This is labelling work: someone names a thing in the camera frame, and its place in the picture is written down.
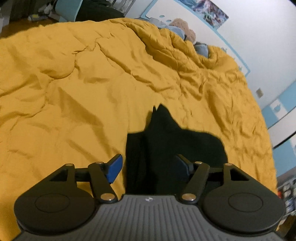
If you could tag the blue wooden chair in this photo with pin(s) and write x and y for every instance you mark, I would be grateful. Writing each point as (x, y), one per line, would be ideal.
(67, 9)

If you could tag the blue white wardrobe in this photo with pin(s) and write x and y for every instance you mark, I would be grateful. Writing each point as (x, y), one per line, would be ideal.
(280, 120)

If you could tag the anime poster strip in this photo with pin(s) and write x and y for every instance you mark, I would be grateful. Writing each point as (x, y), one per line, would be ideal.
(208, 11)

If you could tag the wall switch plate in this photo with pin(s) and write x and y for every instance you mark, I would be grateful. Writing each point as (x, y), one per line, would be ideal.
(259, 93)

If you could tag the black clothes pile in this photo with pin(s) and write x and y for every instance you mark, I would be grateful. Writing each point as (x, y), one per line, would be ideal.
(97, 11)

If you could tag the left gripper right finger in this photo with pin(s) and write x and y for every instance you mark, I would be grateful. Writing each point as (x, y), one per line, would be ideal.
(198, 173)

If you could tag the shoe rack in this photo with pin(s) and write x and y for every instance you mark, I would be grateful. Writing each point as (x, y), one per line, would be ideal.
(286, 192)

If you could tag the blue pillow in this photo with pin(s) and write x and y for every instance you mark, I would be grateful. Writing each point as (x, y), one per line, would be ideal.
(202, 49)

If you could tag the brown teddy bear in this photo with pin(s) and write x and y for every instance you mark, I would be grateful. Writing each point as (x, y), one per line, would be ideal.
(189, 34)

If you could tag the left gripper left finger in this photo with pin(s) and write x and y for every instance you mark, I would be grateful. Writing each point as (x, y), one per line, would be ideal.
(102, 175)

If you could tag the blue white headboard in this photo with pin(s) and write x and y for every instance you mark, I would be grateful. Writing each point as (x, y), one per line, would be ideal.
(166, 11)

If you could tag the black sweater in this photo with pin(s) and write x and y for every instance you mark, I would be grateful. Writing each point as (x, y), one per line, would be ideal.
(152, 165)

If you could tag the mustard yellow quilt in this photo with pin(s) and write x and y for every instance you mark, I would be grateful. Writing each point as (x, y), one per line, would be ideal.
(71, 92)

